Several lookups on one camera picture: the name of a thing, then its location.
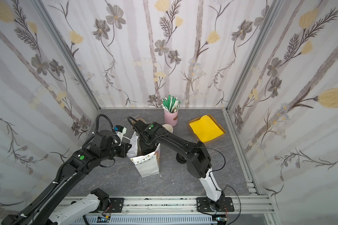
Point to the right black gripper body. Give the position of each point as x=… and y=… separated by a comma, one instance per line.
x=142, y=145

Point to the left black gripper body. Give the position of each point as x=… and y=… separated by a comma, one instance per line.
x=125, y=149

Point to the black paper coffee cup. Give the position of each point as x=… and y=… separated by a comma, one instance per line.
x=147, y=149

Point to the white cartoon paper gift bag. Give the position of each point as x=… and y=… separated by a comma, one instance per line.
x=147, y=164

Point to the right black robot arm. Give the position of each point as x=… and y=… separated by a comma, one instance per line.
x=194, y=155

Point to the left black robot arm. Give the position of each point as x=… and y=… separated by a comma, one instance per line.
x=69, y=174

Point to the stacked green paper cups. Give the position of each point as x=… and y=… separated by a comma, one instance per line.
x=168, y=127

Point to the pink cup holder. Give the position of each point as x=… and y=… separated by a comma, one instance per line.
x=171, y=118

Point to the green white straw bundle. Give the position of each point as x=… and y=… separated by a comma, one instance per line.
x=171, y=104

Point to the stack of black lids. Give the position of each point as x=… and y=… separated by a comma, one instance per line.
x=180, y=159

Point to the yellow napkins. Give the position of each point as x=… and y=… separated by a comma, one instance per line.
x=205, y=128

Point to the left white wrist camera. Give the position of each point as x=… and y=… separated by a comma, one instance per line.
x=120, y=131

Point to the aluminium mounting rail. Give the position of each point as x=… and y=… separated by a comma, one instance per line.
x=184, y=210

